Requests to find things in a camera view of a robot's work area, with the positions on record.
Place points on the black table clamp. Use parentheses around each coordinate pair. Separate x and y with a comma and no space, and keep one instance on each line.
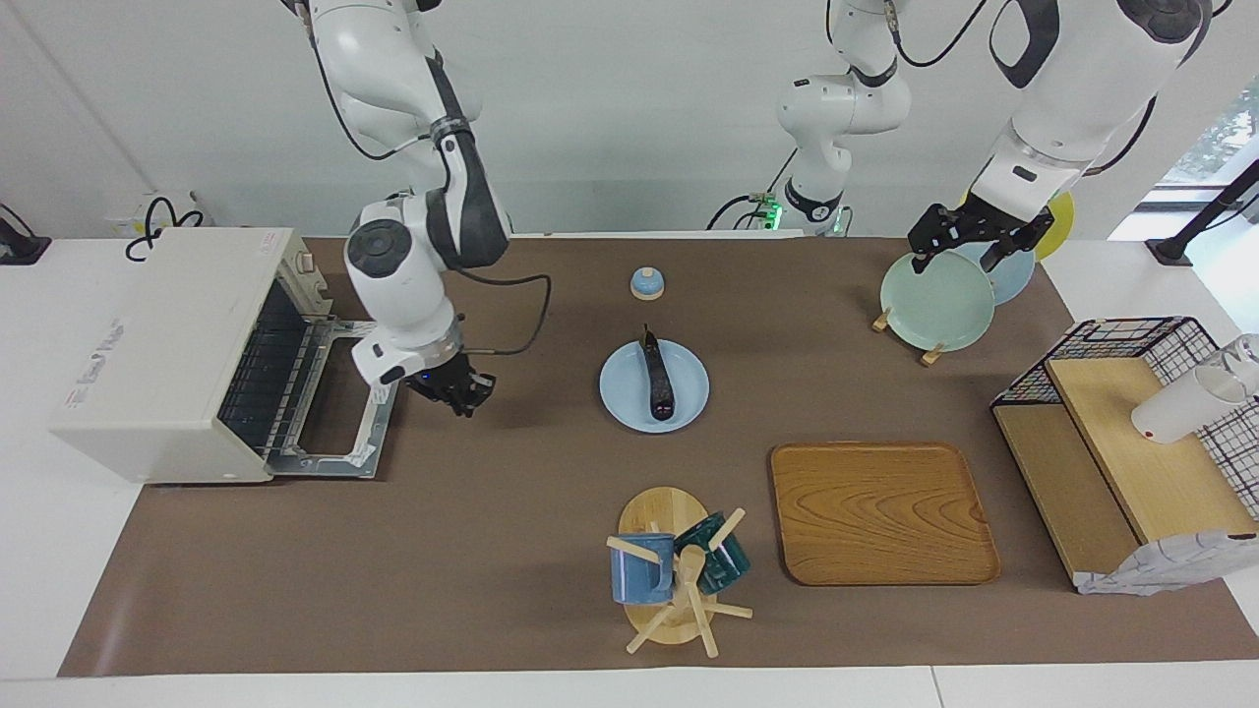
(20,248)

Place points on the dark purple eggplant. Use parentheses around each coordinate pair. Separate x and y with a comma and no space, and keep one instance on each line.
(657,379)

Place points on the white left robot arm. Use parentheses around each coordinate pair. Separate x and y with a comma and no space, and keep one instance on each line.
(1082,88)

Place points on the large light blue plate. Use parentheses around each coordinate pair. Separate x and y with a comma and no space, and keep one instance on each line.
(1013,280)

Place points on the wooden two-tier shelf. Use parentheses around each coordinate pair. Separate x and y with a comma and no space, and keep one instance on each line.
(1161,472)

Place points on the white plastic cup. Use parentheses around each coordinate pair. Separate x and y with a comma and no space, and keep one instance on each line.
(1180,408)

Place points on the wooden mug tree stand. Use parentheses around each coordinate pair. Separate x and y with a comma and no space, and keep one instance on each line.
(664,511)

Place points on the pale green plate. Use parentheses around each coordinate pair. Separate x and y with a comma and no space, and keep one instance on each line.
(934,305)

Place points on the wooden serving tray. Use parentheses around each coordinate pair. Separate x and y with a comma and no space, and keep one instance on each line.
(885,511)

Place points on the beige toaster oven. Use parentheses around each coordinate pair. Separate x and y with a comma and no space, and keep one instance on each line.
(167,334)

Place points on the wooden plate rack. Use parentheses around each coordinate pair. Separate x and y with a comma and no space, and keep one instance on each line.
(880,321)

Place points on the toaster oven glass door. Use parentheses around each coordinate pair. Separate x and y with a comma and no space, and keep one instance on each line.
(315,462)

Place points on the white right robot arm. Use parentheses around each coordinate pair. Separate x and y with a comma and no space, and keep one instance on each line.
(393,265)

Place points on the white patterned cloth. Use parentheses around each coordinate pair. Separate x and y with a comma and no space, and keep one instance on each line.
(1161,570)

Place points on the small light blue plate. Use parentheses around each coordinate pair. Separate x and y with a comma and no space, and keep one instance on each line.
(684,388)

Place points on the black camera stand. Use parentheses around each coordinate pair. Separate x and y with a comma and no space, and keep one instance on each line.
(1175,248)

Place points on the clear glass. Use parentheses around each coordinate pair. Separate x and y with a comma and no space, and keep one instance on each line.
(1247,354)

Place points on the blue mug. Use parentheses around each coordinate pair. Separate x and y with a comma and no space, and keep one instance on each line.
(639,575)

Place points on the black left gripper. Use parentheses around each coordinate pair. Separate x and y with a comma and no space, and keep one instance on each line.
(974,221)

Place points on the window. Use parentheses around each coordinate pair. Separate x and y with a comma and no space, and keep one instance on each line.
(1215,138)

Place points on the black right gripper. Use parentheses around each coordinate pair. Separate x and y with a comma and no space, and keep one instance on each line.
(438,382)

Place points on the white power strip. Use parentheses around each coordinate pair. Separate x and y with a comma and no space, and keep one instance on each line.
(123,218)

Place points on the dark green mug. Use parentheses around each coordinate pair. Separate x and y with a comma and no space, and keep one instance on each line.
(723,565)

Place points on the green lit connector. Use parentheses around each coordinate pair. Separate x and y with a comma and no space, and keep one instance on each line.
(772,208)

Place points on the yellow plate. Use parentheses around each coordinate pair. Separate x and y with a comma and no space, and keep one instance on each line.
(1060,221)

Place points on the brown table mat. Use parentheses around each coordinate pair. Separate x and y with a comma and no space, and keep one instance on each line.
(492,551)

